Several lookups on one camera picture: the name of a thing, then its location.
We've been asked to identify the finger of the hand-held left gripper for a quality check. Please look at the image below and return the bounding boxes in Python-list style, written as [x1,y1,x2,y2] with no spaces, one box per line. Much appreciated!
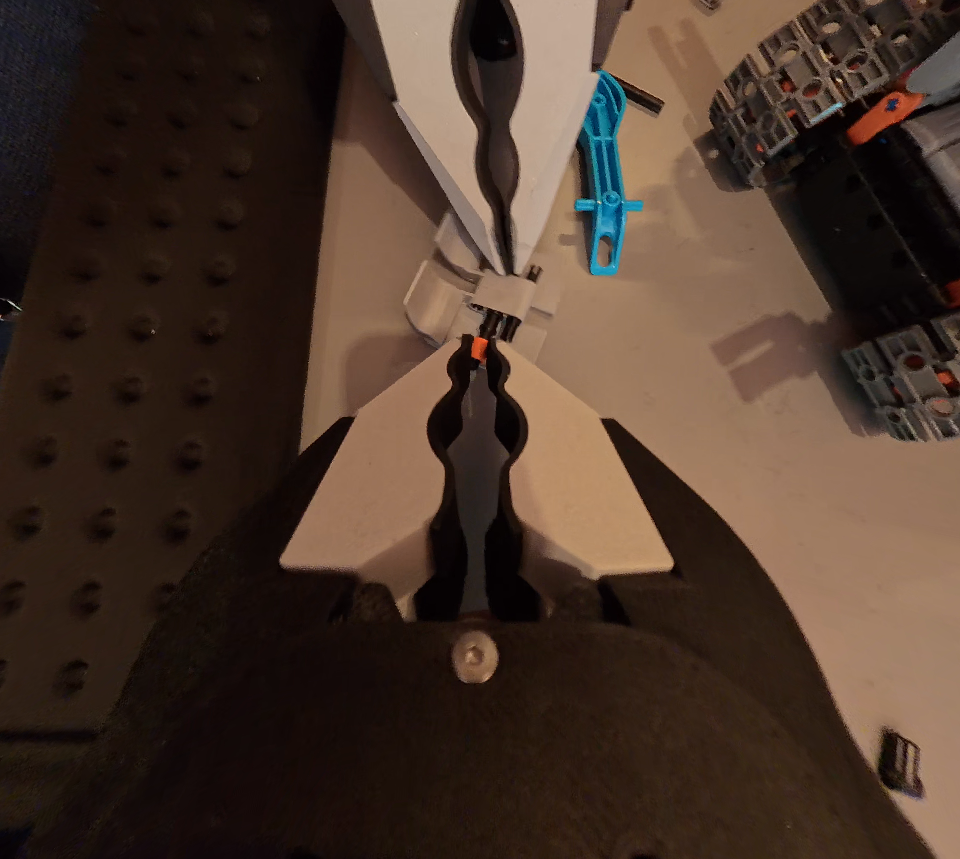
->
[493,0,610,273]
[343,0,507,273]

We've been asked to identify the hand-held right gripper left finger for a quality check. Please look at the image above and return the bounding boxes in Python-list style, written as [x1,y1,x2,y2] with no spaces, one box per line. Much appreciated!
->
[279,336,481,624]

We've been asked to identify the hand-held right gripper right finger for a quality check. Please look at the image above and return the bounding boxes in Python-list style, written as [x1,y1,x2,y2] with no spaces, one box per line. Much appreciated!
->
[486,337,676,624]

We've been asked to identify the blue plastic separator tool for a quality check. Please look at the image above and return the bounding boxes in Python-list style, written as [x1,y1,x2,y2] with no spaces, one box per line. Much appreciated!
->
[575,71,645,277]

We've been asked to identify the grey panel hinge assembly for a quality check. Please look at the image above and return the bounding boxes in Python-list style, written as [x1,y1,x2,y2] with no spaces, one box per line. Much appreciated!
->
[403,212,562,361]

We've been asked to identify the black spoked wheel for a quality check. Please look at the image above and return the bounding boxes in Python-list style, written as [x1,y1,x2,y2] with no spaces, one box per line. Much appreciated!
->
[471,0,519,61]

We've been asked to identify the black dimpled pad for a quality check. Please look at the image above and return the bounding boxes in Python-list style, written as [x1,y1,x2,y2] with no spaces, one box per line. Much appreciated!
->
[0,0,346,740]

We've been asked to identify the grey orange toy tracked robot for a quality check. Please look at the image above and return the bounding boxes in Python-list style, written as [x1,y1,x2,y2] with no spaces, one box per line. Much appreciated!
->
[708,0,960,444]

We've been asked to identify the black block connector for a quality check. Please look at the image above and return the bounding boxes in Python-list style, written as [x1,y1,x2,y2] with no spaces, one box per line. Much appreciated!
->
[877,727,925,800]

